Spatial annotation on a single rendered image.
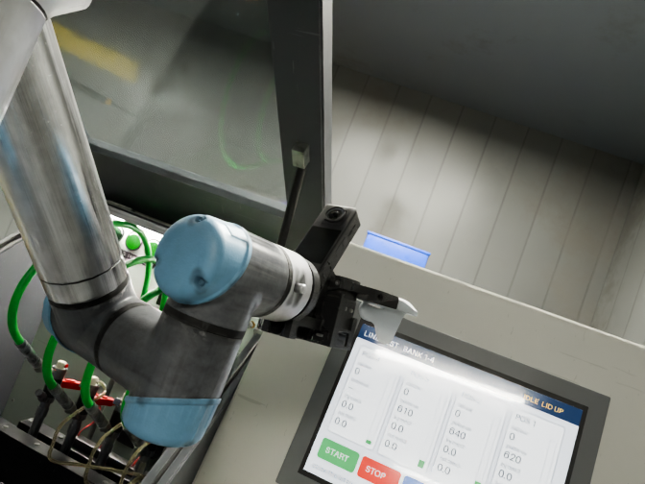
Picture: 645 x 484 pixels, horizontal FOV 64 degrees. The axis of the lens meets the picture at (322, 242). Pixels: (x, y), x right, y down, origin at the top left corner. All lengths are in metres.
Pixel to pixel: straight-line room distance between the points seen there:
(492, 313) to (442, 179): 2.21
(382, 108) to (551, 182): 1.08
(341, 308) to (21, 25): 0.42
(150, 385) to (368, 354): 0.57
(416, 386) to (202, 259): 0.62
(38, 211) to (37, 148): 0.05
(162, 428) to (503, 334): 0.68
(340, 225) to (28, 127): 0.33
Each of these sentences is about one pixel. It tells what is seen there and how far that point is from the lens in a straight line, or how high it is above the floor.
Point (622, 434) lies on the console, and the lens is 1.03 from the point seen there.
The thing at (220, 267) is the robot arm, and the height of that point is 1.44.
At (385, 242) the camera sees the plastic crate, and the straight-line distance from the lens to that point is 2.59.
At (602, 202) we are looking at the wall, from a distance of 3.38.
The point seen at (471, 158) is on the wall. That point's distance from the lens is 3.22.
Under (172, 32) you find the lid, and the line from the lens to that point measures 0.97.
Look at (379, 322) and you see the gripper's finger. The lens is 0.64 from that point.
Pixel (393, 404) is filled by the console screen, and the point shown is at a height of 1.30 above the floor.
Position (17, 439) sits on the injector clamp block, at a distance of 1.18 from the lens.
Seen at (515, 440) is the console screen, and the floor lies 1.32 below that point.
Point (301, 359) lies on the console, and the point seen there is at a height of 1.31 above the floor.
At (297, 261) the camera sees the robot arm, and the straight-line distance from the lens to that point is 0.51.
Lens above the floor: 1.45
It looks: 4 degrees up
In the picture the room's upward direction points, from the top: 21 degrees clockwise
